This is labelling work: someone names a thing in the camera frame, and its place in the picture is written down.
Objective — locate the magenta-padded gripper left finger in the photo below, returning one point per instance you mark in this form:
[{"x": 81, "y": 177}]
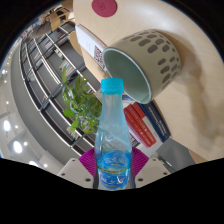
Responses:
[{"x": 75, "y": 173}]

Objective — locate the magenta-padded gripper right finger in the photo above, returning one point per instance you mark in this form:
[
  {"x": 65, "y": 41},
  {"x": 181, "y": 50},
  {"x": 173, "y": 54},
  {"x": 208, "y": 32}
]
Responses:
[{"x": 151, "y": 173}]

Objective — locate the clear blue-capped water bottle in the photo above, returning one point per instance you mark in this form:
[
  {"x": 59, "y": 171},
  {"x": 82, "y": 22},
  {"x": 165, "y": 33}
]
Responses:
[{"x": 112, "y": 156}]

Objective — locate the red book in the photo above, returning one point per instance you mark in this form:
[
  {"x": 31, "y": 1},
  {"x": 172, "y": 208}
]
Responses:
[
  {"x": 145, "y": 125},
  {"x": 138, "y": 128}
]

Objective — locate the thick dark blue book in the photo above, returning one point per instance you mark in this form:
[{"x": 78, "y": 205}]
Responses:
[{"x": 158, "y": 123}]

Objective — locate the round ceiling lights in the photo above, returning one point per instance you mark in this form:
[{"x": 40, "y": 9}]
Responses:
[{"x": 17, "y": 146}]

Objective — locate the green potted table plant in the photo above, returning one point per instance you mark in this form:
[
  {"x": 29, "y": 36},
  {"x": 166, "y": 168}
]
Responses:
[{"x": 81, "y": 103}]

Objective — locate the cream patterned ceramic cup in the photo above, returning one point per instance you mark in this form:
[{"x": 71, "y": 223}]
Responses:
[{"x": 156, "y": 56}]

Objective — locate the white book with patterned cover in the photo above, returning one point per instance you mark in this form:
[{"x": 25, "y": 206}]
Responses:
[{"x": 90, "y": 43}]

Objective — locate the flat round red coaster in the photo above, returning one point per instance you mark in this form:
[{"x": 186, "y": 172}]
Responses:
[{"x": 104, "y": 7}]

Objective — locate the grey wall shelf unit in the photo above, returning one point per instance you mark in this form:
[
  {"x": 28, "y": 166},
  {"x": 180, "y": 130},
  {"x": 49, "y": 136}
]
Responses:
[{"x": 43, "y": 83}]

